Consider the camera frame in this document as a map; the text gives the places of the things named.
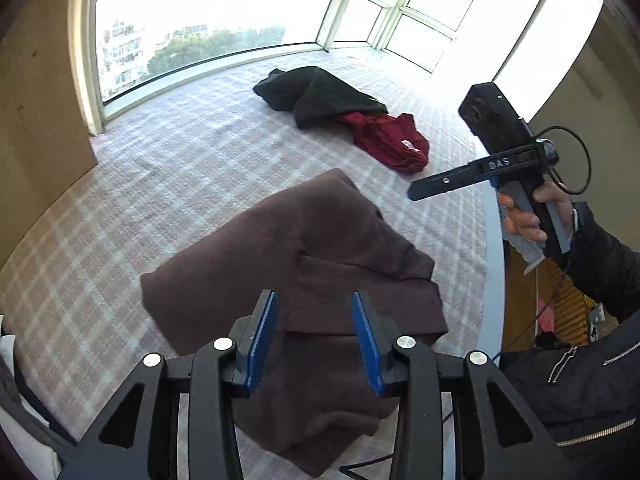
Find dark folded garment stack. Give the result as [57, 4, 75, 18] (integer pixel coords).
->
[1, 328, 76, 479]

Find brown fleece garment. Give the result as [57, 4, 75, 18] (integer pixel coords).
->
[141, 169, 447, 477]

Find black jacket sleeve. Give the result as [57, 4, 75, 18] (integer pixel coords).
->
[500, 203, 639, 479]

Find person's right hand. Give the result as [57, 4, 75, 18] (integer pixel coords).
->
[498, 183, 574, 242]

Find white window frame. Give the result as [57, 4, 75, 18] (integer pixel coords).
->
[72, 0, 542, 134]

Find dark red garment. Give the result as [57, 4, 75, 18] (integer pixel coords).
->
[337, 112, 430, 174]

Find pink plaid table cloth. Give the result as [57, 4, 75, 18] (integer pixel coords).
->
[1, 49, 498, 438]

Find black garment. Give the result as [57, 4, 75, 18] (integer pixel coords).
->
[253, 66, 387, 129]

